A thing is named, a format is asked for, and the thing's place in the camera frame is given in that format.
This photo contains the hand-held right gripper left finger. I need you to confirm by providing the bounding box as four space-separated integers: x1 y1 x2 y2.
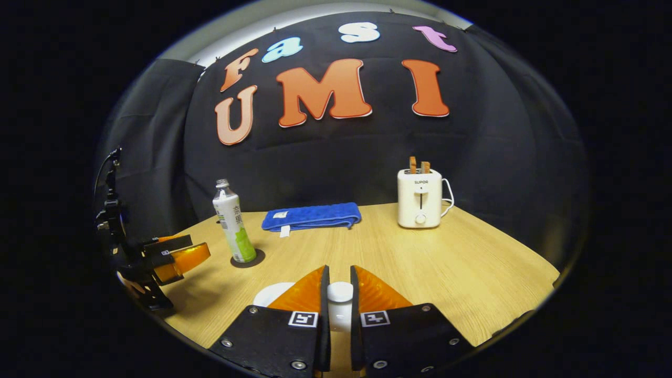
207 264 331 378

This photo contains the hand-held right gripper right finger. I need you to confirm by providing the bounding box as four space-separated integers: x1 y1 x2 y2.
350 264 476 378

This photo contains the white teacup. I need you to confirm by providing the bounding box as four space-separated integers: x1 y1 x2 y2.
253 282 296 308

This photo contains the plastic water bottle green label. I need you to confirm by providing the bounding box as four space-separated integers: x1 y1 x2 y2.
213 179 257 263

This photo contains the dark round coaster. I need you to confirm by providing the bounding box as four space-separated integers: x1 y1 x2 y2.
230 249 266 269

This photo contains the blue folded towel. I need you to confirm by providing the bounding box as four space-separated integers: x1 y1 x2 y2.
261 202 362 238

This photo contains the white toaster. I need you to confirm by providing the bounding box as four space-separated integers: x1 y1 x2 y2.
397 168 443 229

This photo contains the black backdrop cloth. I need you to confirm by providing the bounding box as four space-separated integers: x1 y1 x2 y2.
97 12 589 274

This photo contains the white toaster cable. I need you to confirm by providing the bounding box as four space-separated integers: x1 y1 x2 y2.
441 178 455 217

